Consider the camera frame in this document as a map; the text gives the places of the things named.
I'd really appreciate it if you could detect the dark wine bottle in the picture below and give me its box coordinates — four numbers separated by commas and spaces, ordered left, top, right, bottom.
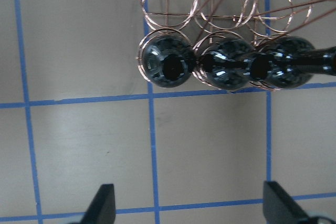
139, 35, 196, 88
250, 36, 335, 89
194, 38, 252, 91

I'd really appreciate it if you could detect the copper wire bottle basket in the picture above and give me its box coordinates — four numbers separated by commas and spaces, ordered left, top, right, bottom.
137, 0, 335, 90

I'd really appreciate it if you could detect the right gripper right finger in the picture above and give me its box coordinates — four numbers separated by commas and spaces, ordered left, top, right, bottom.
263, 181, 310, 224

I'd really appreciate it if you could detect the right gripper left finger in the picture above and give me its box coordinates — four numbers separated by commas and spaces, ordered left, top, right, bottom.
82, 184, 116, 224

